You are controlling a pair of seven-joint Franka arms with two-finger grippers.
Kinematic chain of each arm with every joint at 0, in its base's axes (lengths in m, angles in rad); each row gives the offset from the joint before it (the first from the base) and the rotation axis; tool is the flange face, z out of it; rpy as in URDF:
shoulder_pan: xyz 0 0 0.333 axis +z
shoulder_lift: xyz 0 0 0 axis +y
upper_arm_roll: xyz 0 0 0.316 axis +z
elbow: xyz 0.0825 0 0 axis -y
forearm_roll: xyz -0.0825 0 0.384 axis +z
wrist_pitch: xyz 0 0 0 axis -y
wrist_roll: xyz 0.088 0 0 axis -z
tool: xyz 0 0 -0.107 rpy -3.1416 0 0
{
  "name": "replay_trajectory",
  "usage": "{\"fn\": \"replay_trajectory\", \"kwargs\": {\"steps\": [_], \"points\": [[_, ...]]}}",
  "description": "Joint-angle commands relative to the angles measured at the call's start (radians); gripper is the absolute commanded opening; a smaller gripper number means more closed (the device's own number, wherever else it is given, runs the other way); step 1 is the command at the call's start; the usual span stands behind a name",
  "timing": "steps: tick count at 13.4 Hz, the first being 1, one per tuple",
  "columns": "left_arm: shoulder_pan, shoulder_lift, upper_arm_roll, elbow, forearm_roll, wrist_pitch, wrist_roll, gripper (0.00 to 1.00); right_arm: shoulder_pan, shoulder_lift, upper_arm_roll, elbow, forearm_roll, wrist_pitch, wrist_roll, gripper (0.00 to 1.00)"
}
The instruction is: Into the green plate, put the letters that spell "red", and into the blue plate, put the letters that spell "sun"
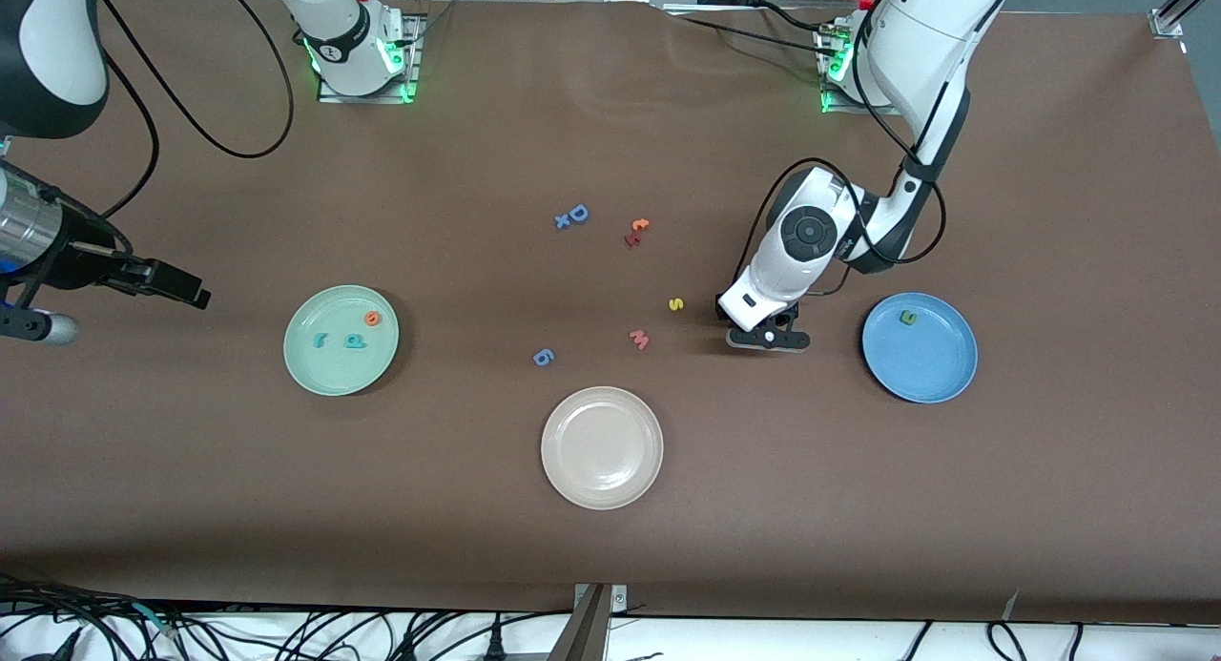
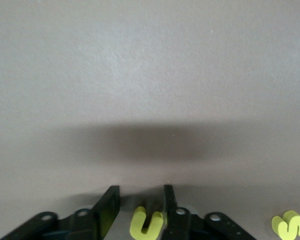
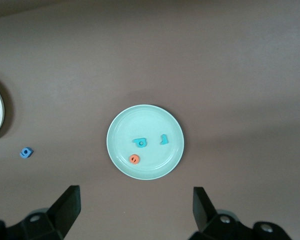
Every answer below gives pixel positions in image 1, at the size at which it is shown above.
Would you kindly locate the brown metal post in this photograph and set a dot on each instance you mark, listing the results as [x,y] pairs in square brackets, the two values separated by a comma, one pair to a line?
[582,632]

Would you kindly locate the blue number six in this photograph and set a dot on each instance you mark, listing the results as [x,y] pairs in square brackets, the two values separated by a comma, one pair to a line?
[543,358]

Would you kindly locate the red letter w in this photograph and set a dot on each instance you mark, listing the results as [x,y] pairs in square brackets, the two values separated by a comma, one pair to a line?
[639,339]

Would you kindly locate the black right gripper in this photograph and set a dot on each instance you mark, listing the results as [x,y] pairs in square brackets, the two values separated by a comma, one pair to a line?
[78,260]

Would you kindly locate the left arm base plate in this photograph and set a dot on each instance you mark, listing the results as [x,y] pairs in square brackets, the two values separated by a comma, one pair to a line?
[835,108]

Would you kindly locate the light green plate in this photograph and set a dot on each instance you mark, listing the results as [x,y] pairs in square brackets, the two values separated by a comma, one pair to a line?
[341,370]

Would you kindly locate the teal letter p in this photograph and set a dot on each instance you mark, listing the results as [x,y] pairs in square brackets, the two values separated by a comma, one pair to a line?
[354,340]

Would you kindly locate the blue plate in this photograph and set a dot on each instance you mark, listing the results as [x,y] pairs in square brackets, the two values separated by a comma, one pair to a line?
[920,356]

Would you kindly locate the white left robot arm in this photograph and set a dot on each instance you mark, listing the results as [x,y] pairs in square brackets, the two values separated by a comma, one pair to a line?
[811,232]

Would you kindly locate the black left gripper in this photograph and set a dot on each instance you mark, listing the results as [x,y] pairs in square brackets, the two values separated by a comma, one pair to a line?
[718,311]

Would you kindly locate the silver metal bracket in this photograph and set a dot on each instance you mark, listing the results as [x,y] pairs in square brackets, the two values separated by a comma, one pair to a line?
[618,599]

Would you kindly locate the blue letter D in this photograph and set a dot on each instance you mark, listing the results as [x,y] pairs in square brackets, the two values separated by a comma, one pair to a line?
[577,213]

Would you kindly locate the beige plate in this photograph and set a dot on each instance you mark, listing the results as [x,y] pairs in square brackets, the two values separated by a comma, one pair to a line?
[602,448]

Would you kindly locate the brown paper table cover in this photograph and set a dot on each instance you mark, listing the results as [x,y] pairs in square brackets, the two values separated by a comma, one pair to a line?
[610,566]

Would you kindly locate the aluminium corner profile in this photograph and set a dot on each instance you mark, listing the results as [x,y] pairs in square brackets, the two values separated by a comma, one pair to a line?
[1178,8]

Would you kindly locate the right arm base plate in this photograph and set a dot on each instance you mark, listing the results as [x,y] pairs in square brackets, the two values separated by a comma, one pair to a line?
[413,65]

